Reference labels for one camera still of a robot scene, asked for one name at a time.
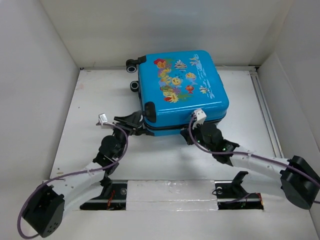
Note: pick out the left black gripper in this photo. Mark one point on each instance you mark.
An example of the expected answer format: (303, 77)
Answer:
(131, 123)

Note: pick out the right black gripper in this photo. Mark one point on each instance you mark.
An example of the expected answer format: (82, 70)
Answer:
(185, 134)

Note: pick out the blue kids suitcase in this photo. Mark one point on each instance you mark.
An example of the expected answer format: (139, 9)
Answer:
(172, 85)

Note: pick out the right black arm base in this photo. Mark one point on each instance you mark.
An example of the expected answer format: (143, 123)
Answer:
(230, 194)

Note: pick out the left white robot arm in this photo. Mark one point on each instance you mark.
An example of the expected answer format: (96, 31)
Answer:
(45, 208)

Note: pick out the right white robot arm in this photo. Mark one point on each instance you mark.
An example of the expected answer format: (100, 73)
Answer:
(296, 179)

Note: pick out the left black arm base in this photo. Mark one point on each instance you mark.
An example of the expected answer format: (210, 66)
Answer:
(113, 197)

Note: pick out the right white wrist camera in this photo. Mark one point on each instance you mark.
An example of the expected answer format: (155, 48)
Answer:
(199, 118)

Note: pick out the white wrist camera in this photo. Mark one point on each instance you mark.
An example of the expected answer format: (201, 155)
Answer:
(103, 120)
(199, 118)

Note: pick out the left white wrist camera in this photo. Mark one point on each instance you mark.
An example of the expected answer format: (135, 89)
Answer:
(103, 120)

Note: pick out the aluminium frame rail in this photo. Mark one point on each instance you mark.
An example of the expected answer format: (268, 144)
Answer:
(266, 115)

